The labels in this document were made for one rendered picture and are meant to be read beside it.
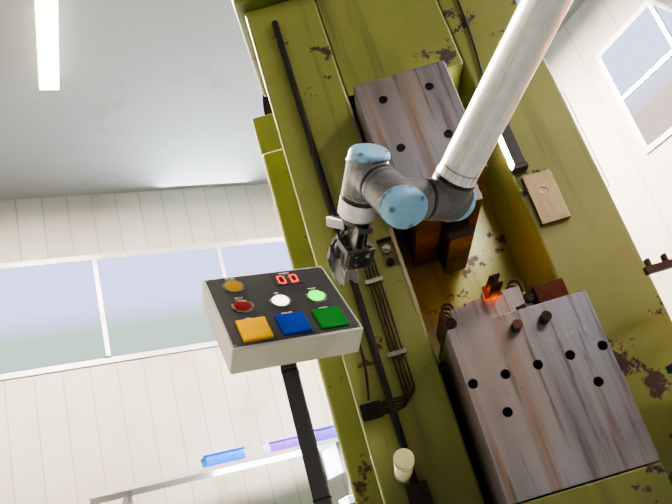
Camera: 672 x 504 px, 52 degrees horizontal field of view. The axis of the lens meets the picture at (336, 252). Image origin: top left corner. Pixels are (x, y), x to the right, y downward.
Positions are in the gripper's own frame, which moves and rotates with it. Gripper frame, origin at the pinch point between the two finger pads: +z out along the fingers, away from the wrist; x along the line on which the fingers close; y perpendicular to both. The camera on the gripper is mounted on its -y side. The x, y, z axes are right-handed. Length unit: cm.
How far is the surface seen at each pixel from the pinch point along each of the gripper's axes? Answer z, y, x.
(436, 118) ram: -20, -46, 49
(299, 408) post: 29.4, 11.9, -11.6
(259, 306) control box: 11.2, -7.6, -17.3
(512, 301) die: 9, 8, 49
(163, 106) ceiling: 117, -369, 32
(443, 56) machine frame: -28, -76, 67
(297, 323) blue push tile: 10.3, 1.7, -10.7
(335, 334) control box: 11.6, 6.4, -2.2
